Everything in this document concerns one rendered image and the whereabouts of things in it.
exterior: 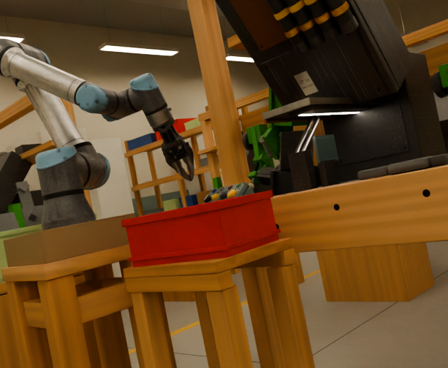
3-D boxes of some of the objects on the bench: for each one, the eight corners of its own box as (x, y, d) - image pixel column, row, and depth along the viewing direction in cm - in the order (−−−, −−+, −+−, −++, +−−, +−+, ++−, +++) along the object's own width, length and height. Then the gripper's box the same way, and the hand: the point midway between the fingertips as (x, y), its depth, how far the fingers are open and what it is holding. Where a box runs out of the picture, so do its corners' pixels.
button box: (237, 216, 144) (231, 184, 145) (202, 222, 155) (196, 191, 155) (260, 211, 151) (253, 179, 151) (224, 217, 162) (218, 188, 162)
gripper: (149, 133, 153) (179, 193, 160) (177, 120, 153) (206, 181, 160) (149, 126, 161) (178, 184, 168) (175, 114, 161) (203, 172, 168)
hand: (189, 176), depth 167 cm, fingers closed
